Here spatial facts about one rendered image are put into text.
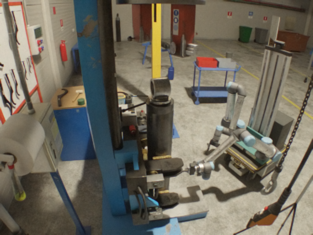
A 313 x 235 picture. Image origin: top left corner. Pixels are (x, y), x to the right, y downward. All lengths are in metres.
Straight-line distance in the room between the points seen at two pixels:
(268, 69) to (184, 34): 1.67
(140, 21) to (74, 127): 1.96
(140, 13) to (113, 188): 1.55
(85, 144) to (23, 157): 2.10
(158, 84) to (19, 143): 0.96
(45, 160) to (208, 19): 12.50
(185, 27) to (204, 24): 11.90
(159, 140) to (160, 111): 0.27
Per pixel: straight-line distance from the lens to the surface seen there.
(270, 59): 2.72
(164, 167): 1.70
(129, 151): 1.57
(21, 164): 1.20
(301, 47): 14.45
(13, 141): 1.12
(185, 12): 1.24
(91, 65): 1.41
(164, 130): 1.63
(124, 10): 12.13
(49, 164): 1.51
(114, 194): 2.16
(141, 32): 1.52
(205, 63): 4.55
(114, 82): 1.33
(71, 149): 3.30
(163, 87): 1.49
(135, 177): 1.52
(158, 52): 4.09
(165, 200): 2.06
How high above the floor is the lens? 2.20
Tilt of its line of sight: 31 degrees down
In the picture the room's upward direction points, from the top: straight up
